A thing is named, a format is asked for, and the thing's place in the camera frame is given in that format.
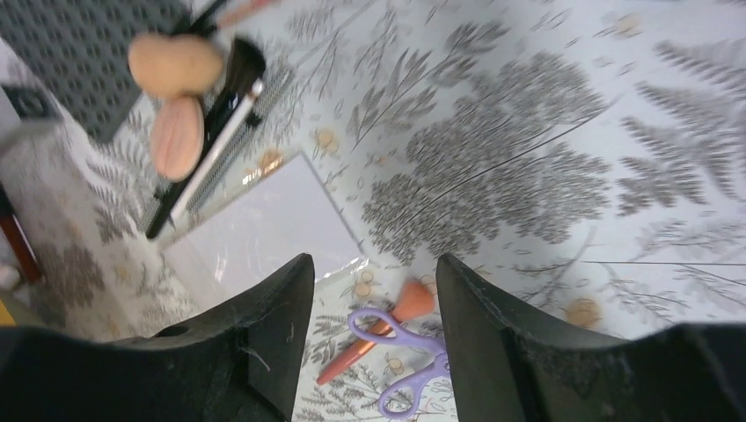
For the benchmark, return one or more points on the pink spoolie mascara wand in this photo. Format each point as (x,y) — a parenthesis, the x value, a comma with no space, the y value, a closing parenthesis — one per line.
(213,19)

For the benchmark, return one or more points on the grey lego baseplate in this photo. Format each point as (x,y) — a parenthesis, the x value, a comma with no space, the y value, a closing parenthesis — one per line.
(79,51)

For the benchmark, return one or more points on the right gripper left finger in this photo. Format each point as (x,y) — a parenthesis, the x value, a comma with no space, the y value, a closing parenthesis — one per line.
(238,361)

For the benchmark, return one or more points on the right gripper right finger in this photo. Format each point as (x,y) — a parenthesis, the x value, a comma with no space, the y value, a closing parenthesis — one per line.
(510,361)

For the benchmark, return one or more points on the beige makeup sponge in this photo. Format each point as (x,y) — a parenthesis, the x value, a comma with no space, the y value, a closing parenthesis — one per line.
(170,66)

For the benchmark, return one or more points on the black makeup brush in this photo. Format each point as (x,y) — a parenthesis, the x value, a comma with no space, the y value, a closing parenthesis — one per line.
(243,84)

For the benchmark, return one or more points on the false eyelash card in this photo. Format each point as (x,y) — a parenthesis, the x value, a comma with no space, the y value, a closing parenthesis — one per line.
(227,243)

